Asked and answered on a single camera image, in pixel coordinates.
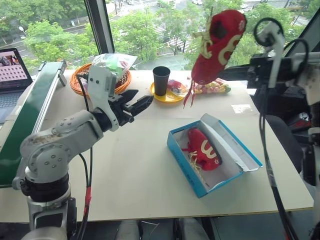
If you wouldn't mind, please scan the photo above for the blue cardboard shoe box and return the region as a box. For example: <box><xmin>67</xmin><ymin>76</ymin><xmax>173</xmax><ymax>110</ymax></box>
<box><xmin>166</xmin><ymin>112</ymin><xmax>264</xmax><ymax>199</ymax></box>

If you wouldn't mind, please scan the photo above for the yellow plate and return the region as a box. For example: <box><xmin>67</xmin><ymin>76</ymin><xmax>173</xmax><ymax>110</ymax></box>
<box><xmin>149</xmin><ymin>81</ymin><xmax>193</xmax><ymax>104</ymax></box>

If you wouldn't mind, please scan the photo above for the red embroidered shoe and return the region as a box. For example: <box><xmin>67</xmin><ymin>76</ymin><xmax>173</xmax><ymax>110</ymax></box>
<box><xmin>181</xmin><ymin>127</ymin><xmax>223</xmax><ymax>187</ymax></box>
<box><xmin>183</xmin><ymin>9</ymin><xmax>248</xmax><ymax>109</ymax></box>

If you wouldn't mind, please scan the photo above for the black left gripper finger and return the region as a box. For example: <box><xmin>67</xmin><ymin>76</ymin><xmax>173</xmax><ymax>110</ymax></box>
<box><xmin>128</xmin><ymin>95</ymin><xmax>155</xmax><ymax>117</ymax></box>
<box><xmin>119</xmin><ymin>89</ymin><xmax>139</xmax><ymax>107</ymax></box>

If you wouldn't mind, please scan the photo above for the small clear bag of sweets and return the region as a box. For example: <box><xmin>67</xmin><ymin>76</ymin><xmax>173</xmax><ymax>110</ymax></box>
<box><xmin>166</xmin><ymin>79</ymin><xmax>190</xmax><ymax>97</ymax></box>

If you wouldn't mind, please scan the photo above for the dark window pillar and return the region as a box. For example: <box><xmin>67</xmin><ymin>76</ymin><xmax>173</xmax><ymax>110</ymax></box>
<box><xmin>83</xmin><ymin>0</ymin><xmax>116</xmax><ymax>55</ymax></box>

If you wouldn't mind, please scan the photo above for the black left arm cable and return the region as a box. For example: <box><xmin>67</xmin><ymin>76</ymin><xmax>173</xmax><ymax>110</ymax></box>
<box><xmin>75</xmin><ymin>73</ymin><xmax>94</xmax><ymax>240</ymax></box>

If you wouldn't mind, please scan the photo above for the green conveyor belt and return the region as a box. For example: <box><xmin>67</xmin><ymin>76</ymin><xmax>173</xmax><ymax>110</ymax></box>
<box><xmin>0</xmin><ymin>59</ymin><xmax>68</xmax><ymax>189</ymax></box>

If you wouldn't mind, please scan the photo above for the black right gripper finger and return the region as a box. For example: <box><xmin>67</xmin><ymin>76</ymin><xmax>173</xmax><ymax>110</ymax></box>
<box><xmin>214</xmin><ymin>71</ymin><xmax>249</xmax><ymax>82</ymax></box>
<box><xmin>224</xmin><ymin>63</ymin><xmax>251</xmax><ymax>74</ymax></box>

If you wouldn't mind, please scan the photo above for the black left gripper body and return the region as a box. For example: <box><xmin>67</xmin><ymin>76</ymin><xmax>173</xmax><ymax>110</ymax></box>
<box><xmin>107</xmin><ymin>95</ymin><xmax>135</xmax><ymax>127</ymax></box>

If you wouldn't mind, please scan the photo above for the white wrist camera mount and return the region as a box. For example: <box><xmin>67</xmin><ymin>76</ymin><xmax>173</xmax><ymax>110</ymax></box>
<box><xmin>87</xmin><ymin>64</ymin><xmax>120</xmax><ymax>133</ymax></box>
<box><xmin>256</xmin><ymin>20</ymin><xmax>286</xmax><ymax>89</ymax></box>

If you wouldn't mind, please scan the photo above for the clear bag of colourful toys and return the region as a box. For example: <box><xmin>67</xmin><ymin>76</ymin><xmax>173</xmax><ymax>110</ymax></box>
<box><xmin>91</xmin><ymin>53</ymin><xmax>138</xmax><ymax>85</ymax></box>

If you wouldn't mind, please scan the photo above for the grey rounded shape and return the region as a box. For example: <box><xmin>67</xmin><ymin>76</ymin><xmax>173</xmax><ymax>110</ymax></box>
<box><xmin>115</xmin><ymin>219</ymin><xmax>140</xmax><ymax>240</ymax></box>

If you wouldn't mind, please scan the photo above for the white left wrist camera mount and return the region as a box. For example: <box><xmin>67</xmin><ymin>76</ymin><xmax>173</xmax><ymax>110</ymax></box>
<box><xmin>87</xmin><ymin>64</ymin><xmax>120</xmax><ymax>133</ymax></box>

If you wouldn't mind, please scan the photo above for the black mesh office chair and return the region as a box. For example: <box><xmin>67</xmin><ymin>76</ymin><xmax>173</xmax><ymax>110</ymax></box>
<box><xmin>247</xmin><ymin>81</ymin><xmax>311</xmax><ymax>174</ymax></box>

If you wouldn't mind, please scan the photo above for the orange woven basket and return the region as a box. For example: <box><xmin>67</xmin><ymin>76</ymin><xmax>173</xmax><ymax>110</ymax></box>
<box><xmin>69</xmin><ymin>62</ymin><xmax>133</xmax><ymax>97</ymax></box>

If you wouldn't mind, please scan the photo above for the open laptop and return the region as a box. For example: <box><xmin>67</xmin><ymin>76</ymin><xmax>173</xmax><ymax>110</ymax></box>
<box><xmin>0</xmin><ymin>47</ymin><xmax>34</xmax><ymax>124</ymax></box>

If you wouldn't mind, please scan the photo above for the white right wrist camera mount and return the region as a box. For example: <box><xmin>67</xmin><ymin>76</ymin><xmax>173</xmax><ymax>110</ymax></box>
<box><xmin>256</xmin><ymin>20</ymin><xmax>286</xmax><ymax>89</ymax></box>

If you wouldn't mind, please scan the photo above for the dark slanted window frame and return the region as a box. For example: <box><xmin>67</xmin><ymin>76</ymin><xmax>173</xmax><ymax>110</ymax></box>
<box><xmin>284</xmin><ymin>0</ymin><xmax>320</xmax><ymax>59</ymax></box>

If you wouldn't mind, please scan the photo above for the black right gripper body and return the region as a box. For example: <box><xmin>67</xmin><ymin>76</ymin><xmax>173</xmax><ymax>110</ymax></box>
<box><xmin>245</xmin><ymin>54</ymin><xmax>276</xmax><ymax>89</ymax></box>

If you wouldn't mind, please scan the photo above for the red and white object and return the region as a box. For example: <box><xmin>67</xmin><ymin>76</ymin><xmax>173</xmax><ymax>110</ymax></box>
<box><xmin>297</xmin><ymin>111</ymin><xmax>311</xmax><ymax>127</ymax></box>

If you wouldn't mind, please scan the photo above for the black plastic cup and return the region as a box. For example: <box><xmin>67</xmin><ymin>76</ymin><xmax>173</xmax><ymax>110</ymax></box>
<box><xmin>152</xmin><ymin>65</ymin><xmax>171</xmax><ymax>97</ymax></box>

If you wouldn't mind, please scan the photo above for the large clear bag of sweets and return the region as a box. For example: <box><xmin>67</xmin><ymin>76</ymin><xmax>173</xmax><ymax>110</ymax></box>
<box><xmin>193</xmin><ymin>77</ymin><xmax>232</xmax><ymax>95</ymax></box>

